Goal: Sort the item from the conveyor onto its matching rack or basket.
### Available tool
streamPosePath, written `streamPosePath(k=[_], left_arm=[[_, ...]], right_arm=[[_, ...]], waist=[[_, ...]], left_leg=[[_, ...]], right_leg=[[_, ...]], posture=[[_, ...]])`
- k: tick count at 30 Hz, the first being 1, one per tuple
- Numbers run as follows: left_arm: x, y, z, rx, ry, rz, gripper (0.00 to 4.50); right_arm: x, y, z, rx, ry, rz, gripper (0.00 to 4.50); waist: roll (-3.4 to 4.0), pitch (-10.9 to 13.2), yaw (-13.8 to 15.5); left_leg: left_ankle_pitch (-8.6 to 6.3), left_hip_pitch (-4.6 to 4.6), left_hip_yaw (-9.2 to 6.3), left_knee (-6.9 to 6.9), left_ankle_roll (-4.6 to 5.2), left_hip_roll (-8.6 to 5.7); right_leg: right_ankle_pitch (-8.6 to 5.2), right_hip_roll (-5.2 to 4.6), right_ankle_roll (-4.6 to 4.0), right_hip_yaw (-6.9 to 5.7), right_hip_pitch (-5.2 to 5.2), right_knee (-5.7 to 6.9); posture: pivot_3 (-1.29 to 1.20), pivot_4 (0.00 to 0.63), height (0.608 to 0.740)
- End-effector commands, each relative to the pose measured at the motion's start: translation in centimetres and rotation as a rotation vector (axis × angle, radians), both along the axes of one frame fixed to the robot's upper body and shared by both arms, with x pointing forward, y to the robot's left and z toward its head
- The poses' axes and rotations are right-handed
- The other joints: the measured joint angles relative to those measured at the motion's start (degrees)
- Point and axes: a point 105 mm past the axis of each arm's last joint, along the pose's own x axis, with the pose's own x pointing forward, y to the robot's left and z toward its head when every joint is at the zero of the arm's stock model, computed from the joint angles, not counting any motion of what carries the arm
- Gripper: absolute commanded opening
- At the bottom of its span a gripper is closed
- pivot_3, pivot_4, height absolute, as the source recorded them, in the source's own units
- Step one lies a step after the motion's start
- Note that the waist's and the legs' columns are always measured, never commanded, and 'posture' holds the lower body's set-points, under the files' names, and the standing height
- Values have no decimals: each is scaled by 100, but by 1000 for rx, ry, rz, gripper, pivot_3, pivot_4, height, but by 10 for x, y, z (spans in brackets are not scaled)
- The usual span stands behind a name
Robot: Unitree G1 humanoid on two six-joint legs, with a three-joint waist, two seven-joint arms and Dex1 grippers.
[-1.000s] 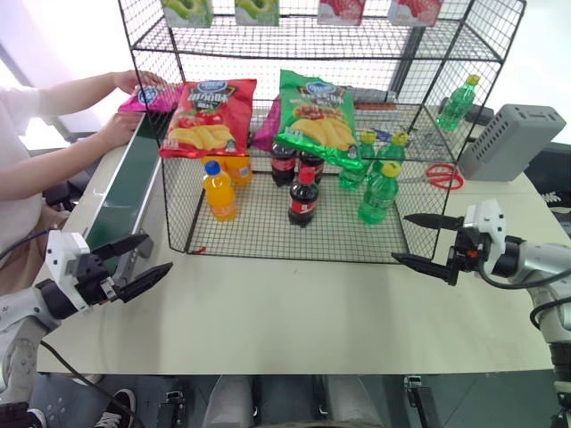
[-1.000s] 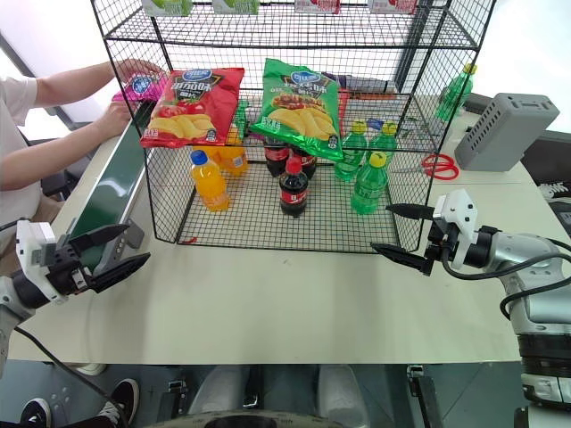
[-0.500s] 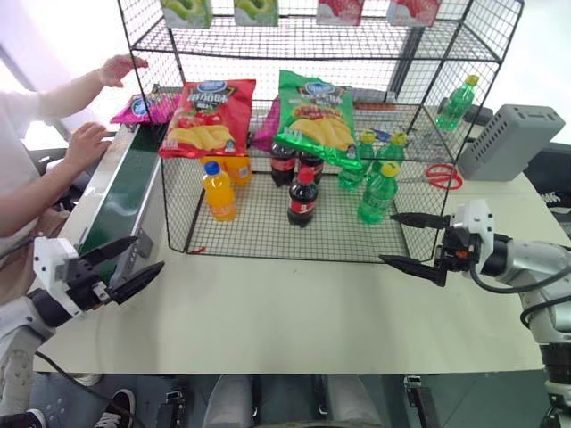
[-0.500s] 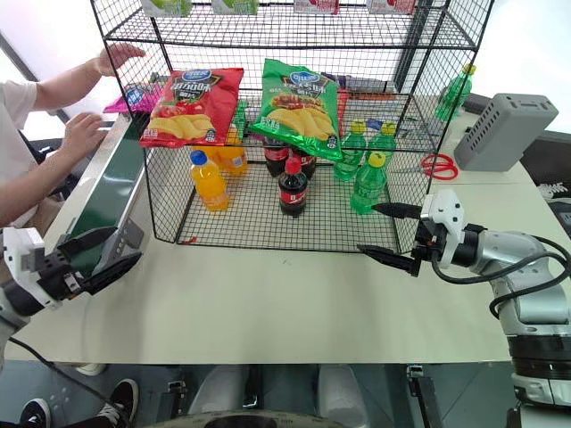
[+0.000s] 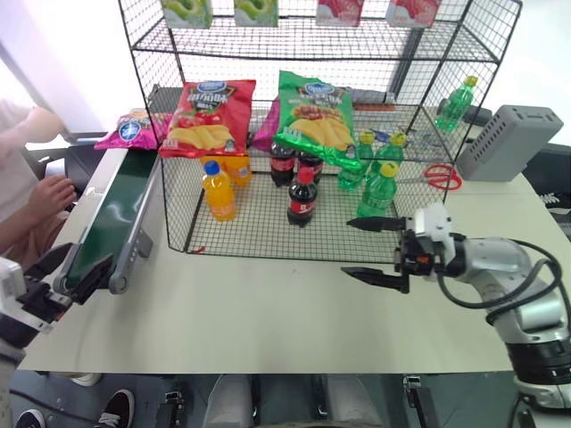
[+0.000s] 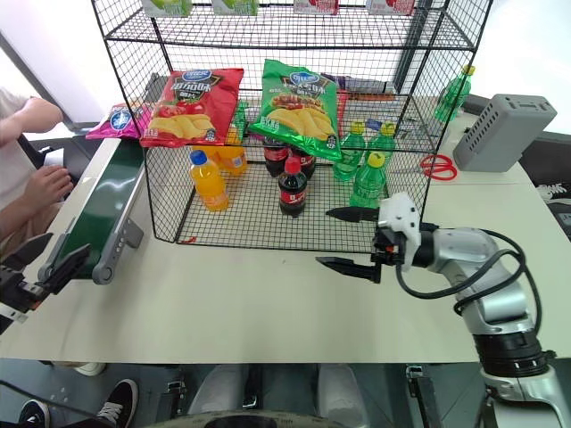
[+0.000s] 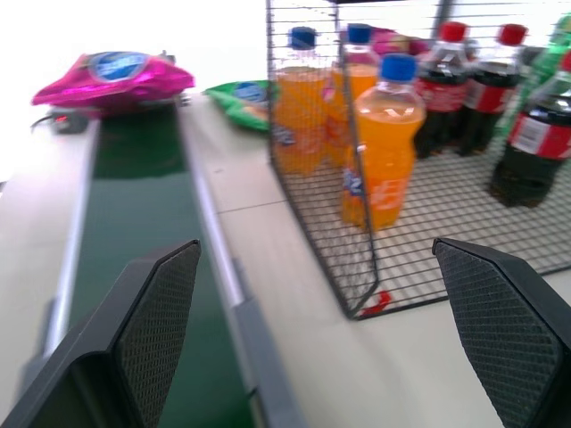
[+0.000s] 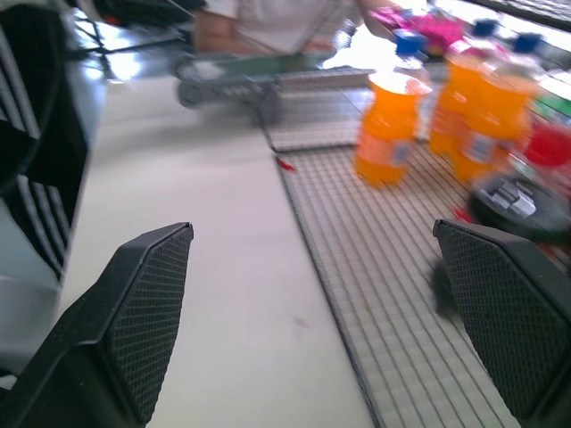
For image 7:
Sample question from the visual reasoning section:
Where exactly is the green conveyor belt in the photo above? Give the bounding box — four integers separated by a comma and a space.
8, 91, 309, 428

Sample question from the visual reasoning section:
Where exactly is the green soda bottle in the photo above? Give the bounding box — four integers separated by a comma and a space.
529, 12, 571, 97

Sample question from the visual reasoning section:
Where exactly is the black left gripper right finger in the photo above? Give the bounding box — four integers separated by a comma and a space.
431, 236, 571, 428

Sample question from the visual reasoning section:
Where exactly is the black wire rack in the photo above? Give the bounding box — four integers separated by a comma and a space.
264, 0, 571, 320

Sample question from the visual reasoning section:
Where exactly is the magenta chip bag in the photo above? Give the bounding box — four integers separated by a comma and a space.
30, 50, 196, 118

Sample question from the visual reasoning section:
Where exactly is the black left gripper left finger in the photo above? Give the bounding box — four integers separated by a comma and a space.
0, 239, 203, 428

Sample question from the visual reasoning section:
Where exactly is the pink chip bag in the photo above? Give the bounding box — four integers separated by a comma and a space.
370, 25, 430, 58

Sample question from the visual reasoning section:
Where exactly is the cola bottle red cap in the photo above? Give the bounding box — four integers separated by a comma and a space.
413, 21, 475, 160
457, 23, 530, 157
487, 49, 571, 209

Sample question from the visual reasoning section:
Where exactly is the green chip bag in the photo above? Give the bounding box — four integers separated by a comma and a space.
203, 80, 277, 132

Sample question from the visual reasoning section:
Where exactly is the orange soda bottle blue cap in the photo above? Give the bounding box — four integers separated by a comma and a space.
327, 22, 381, 169
341, 53, 426, 233
272, 26, 334, 176

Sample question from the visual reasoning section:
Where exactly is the black conveyor control box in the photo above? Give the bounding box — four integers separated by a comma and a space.
29, 111, 90, 135

